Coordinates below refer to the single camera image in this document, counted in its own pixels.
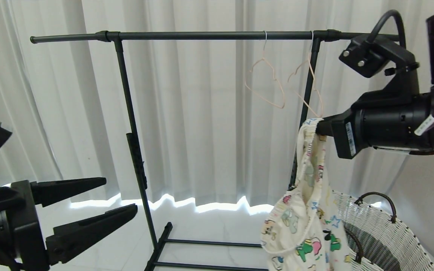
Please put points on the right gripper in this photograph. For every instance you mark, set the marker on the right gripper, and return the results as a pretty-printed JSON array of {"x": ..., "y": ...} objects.
[{"x": 386, "y": 124}]

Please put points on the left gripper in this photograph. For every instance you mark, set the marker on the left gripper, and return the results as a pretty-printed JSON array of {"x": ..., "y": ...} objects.
[{"x": 21, "y": 226}]

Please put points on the pink clothes hanger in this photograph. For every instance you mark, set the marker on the pink clothes hanger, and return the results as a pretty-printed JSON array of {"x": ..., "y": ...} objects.
[
  {"x": 263, "y": 58},
  {"x": 309, "y": 62}
]

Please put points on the cream printed garment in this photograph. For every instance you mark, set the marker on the cream printed garment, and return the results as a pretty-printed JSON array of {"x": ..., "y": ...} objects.
[{"x": 307, "y": 226}]

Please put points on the white laundry basket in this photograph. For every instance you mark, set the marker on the white laundry basket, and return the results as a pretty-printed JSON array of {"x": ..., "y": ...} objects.
[{"x": 382, "y": 229}]

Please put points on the black clothes rack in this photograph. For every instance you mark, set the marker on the black clothes rack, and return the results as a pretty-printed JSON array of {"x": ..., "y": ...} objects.
[{"x": 202, "y": 35}]

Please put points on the white curtain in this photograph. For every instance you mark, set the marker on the white curtain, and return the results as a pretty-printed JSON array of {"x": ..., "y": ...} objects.
[{"x": 202, "y": 131}]

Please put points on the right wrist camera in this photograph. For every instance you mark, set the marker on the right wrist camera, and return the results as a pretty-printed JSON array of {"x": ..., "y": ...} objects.
[{"x": 367, "y": 56}]

